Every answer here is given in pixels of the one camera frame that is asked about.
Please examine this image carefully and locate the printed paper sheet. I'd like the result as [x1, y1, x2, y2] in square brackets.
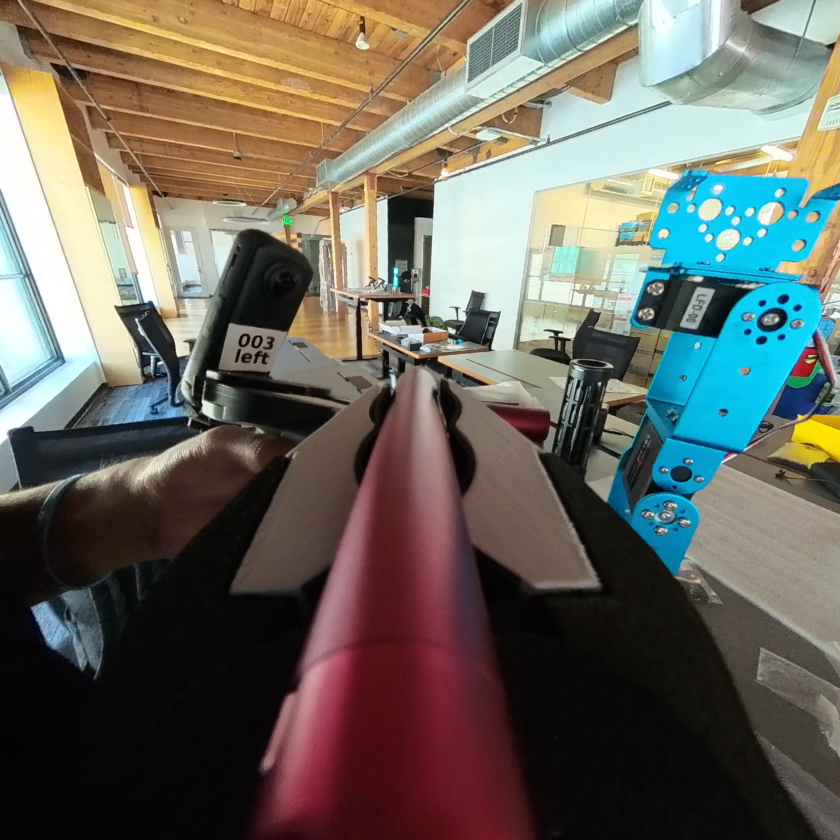
[459, 379, 547, 412]

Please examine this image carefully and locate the black slotted cylinder holder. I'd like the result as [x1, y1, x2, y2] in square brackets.
[550, 358, 616, 471]

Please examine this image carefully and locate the large yellow plastic bin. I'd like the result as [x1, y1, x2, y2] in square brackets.
[789, 412, 840, 462]

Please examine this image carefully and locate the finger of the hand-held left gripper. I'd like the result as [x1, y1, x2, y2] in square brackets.
[271, 336, 350, 386]
[330, 369, 396, 404]

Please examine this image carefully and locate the silver spiral ventilation duct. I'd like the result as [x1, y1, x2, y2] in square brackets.
[317, 0, 647, 193]

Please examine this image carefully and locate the wooden support post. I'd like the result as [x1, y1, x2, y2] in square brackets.
[777, 56, 840, 309]

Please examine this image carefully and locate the red electric screwdriver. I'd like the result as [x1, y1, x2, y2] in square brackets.
[249, 366, 536, 840]

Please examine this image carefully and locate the dark flat panel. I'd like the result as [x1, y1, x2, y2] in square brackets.
[7, 419, 201, 492]

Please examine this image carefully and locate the clear plastic sheet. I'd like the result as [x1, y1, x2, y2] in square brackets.
[679, 558, 840, 840]

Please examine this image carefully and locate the light grey desk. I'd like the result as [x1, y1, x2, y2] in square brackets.
[437, 349, 649, 413]

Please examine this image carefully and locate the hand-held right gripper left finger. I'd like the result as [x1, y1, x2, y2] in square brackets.
[228, 382, 396, 601]

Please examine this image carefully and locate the black office chair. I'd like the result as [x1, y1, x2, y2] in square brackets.
[530, 307, 642, 389]
[445, 289, 501, 350]
[113, 301, 193, 416]

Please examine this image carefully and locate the glass office partition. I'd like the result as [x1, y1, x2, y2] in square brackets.
[517, 147, 805, 389]

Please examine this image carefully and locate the red metal tube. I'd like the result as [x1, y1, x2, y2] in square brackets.
[489, 404, 551, 443]

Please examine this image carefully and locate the large silver duct branch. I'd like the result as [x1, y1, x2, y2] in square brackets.
[638, 0, 836, 109]

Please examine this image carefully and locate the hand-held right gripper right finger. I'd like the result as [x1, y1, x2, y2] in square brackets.
[438, 379, 602, 593]

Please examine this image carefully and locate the cluttered wooden desk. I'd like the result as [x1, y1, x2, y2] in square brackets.
[366, 318, 475, 380]

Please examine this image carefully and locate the person's left hand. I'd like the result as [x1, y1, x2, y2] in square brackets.
[56, 425, 298, 586]

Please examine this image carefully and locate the standing desk wooden top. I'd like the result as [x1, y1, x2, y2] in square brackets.
[329, 286, 419, 363]

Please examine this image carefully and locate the person's dark clothing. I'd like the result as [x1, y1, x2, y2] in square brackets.
[0, 558, 155, 840]

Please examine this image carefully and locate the blue toy robot arm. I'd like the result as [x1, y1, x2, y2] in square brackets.
[605, 168, 840, 577]

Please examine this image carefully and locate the red fire extinguisher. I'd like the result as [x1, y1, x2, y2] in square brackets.
[784, 328, 840, 422]

